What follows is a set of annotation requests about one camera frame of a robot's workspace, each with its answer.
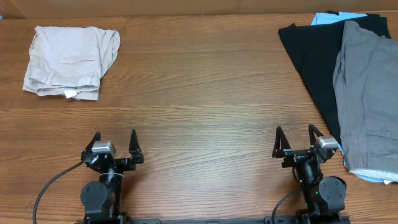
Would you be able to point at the light blue garment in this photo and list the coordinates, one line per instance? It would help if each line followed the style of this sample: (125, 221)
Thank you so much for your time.
(329, 18)

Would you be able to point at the folded beige shorts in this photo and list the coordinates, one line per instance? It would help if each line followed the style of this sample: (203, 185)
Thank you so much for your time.
(70, 61)

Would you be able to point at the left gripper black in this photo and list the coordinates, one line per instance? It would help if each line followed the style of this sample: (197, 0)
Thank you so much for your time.
(128, 165)

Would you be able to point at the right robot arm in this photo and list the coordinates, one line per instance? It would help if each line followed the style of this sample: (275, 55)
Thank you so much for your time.
(324, 196)

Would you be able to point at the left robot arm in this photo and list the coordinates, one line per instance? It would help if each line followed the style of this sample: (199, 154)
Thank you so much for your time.
(102, 198)

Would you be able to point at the black garment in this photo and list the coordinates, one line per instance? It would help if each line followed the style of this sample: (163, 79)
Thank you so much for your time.
(313, 51)

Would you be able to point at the grey shorts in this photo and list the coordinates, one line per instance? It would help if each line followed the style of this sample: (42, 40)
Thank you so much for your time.
(365, 85)

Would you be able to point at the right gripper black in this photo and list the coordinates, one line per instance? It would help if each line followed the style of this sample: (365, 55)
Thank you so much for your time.
(300, 154)

